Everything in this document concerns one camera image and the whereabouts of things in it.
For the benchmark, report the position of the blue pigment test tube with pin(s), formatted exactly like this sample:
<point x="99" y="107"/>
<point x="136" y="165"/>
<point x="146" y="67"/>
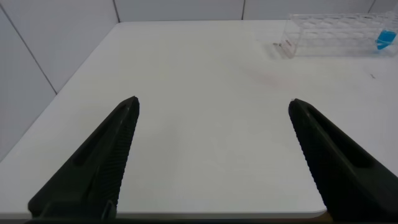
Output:
<point x="386" y="39"/>

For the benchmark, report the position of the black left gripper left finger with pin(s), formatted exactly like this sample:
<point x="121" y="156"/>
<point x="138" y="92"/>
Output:
<point x="93" y="174"/>

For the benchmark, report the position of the clear plastic test tube rack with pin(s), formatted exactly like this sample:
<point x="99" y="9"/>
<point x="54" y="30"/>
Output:
<point x="329" y="34"/>

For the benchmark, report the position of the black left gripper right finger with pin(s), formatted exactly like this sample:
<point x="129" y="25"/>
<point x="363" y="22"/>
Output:
<point x="348" y="177"/>

